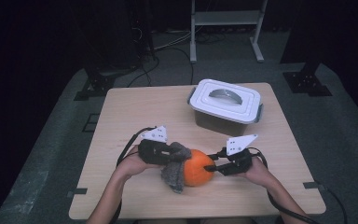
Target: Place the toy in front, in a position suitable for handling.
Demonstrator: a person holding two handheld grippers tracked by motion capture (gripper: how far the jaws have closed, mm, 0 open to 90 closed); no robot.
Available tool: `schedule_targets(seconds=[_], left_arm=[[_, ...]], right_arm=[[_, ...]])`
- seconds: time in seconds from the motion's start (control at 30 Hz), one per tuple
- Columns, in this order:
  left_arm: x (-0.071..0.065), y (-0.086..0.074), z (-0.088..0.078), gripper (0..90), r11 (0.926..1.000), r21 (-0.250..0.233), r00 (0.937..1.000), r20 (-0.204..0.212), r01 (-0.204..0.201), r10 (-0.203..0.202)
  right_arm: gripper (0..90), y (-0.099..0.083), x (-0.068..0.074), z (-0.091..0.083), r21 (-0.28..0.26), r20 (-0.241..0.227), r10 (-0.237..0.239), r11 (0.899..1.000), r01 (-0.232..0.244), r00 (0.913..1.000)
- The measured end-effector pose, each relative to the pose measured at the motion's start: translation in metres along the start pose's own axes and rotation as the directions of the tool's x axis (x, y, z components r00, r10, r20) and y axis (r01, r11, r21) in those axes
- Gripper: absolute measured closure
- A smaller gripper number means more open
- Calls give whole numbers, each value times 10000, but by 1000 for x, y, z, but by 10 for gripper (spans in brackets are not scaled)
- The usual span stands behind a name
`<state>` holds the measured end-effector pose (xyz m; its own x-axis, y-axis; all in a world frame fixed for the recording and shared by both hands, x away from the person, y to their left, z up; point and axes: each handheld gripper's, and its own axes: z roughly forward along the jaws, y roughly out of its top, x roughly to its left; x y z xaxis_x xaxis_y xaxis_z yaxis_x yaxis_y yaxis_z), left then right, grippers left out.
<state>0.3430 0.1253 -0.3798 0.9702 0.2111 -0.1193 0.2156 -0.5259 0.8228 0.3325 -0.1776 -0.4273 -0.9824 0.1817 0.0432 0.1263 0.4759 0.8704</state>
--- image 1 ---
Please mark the white metal stand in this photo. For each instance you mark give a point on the white metal stand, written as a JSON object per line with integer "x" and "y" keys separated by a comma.
{"x": 227, "y": 18}

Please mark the white container lid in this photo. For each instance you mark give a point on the white container lid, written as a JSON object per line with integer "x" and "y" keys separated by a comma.
{"x": 248, "y": 109}

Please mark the person's right hand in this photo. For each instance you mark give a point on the person's right hand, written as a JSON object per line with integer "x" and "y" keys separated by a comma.
{"x": 259, "y": 174}

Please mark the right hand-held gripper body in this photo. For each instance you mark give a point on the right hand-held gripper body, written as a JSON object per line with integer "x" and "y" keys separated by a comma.
{"x": 239, "y": 161}

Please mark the clear plastic container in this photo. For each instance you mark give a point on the clear plastic container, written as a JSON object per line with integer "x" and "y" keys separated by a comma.
{"x": 217, "y": 124}

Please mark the person's left hand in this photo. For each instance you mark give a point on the person's left hand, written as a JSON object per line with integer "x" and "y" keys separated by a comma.
{"x": 132, "y": 165}

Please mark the black stand base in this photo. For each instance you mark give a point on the black stand base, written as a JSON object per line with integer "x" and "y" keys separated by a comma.
{"x": 99, "y": 84}
{"x": 306, "y": 82}

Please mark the grey cloth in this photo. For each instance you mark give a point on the grey cloth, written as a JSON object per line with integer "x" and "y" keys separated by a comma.
{"x": 175, "y": 177}

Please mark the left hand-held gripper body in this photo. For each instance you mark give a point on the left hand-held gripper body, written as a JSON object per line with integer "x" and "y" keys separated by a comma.
{"x": 154, "y": 154}

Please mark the orange plush toy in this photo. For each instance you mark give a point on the orange plush toy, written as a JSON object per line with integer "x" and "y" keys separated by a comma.
{"x": 199, "y": 171}

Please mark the black equipment stand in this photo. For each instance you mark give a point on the black equipment stand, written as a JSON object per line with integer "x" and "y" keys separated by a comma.
{"x": 143, "y": 31}

